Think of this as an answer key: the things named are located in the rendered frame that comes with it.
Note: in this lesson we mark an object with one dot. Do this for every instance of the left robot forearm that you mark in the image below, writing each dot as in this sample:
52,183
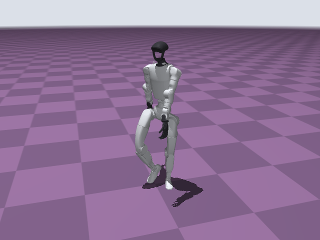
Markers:
167,105

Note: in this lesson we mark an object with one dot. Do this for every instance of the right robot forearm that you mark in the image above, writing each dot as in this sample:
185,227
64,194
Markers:
148,96

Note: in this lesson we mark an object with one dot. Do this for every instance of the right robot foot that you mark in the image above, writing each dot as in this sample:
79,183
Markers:
153,175

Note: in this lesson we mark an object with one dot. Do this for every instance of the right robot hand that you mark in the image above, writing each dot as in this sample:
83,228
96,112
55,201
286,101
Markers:
149,106

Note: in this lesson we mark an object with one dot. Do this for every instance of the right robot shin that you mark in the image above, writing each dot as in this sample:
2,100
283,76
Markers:
147,159

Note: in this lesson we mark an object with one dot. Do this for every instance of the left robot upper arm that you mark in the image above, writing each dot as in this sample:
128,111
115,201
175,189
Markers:
174,79

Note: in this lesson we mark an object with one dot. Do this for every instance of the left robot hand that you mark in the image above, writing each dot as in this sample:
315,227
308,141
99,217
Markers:
164,128

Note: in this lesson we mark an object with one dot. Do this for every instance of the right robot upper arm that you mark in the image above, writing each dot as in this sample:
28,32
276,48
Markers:
147,85

